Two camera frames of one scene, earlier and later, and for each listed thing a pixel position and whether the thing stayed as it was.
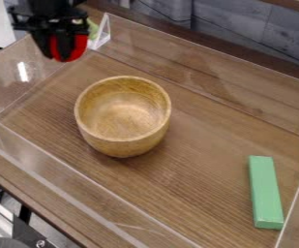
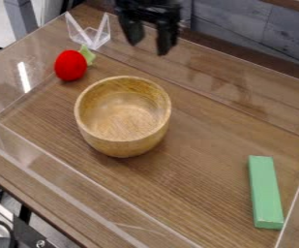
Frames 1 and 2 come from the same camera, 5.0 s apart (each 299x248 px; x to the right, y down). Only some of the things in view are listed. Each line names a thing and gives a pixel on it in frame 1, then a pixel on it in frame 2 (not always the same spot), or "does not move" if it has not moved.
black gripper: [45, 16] → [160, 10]
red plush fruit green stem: [81, 41] → [72, 63]
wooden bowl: [122, 114] does not move
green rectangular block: [266, 201] does not move
